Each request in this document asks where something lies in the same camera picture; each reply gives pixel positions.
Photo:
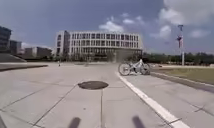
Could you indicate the low distant building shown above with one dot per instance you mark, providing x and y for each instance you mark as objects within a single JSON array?
[{"x": 38, "y": 52}]

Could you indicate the robot's own part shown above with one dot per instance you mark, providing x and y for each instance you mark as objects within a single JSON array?
[
  {"x": 138, "y": 122},
  {"x": 74, "y": 122}
]

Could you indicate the dark raised platform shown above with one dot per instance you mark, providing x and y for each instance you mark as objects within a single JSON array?
[{"x": 11, "y": 66}]

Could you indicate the dark glass building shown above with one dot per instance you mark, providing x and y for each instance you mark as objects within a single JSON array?
[{"x": 1, "y": 38}]

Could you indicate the white bicycle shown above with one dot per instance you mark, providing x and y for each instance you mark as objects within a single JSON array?
[{"x": 139, "y": 65}]

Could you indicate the dark round manhole cover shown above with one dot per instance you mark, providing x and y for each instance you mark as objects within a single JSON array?
[{"x": 93, "y": 85}]

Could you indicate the row of trees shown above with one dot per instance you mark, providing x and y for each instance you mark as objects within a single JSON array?
[{"x": 195, "y": 58}]

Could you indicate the grass patch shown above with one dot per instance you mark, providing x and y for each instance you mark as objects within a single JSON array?
[{"x": 198, "y": 75}]

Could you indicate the large white building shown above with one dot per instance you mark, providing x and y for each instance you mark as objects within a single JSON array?
[{"x": 101, "y": 41}]

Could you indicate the dark kerb strip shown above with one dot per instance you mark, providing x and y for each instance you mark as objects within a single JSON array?
[{"x": 188, "y": 83}]

